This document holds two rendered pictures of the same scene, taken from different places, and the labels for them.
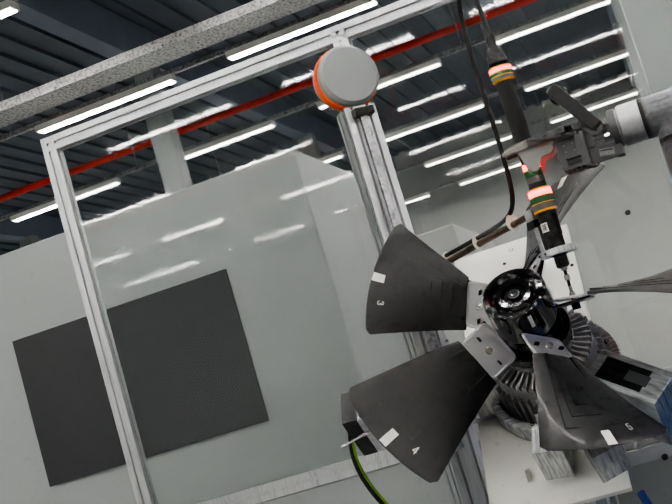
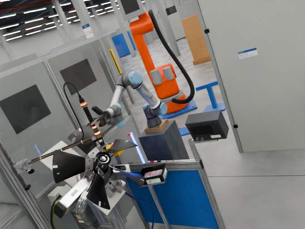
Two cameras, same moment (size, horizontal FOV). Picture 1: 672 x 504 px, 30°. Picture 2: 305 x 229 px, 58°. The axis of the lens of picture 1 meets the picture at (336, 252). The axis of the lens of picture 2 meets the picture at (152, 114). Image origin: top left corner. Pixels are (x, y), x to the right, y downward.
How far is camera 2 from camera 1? 198 cm
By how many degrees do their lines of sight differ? 73
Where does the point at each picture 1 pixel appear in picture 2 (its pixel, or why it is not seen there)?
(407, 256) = (63, 157)
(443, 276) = (77, 159)
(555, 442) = (140, 184)
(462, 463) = (41, 214)
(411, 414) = (100, 195)
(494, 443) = not seen: hidden behind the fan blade
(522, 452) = not seen: hidden behind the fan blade
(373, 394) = (91, 195)
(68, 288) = not seen: outside the picture
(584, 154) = (106, 121)
